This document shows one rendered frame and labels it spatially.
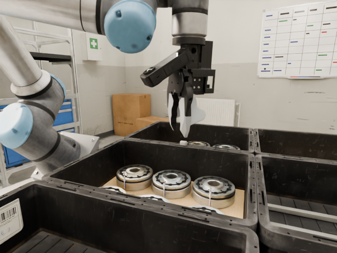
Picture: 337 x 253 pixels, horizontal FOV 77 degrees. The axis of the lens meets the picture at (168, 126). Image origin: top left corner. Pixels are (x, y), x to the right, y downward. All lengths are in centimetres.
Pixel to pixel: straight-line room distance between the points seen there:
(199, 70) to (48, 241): 44
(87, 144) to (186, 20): 55
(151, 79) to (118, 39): 11
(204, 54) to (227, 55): 307
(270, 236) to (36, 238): 40
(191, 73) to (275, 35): 304
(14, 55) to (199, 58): 47
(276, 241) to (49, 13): 45
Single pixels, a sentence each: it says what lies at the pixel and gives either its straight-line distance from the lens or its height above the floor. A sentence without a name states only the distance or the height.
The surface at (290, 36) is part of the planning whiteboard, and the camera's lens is 345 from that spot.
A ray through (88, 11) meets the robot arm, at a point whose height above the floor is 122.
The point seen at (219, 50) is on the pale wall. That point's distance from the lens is 361.
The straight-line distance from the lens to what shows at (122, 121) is 413.
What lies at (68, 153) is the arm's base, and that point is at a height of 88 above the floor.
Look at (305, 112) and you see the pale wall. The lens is 346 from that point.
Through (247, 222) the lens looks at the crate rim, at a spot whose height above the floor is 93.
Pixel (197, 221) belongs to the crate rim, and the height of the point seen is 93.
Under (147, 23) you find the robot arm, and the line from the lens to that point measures 35.
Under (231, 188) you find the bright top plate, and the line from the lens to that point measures 55.
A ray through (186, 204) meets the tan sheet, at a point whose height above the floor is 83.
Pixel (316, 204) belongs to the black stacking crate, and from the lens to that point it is 64.
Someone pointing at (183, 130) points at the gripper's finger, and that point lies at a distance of 47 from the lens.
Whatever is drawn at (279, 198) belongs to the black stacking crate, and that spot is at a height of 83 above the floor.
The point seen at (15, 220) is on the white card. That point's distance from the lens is 48.
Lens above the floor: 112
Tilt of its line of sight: 13 degrees down
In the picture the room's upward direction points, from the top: straight up
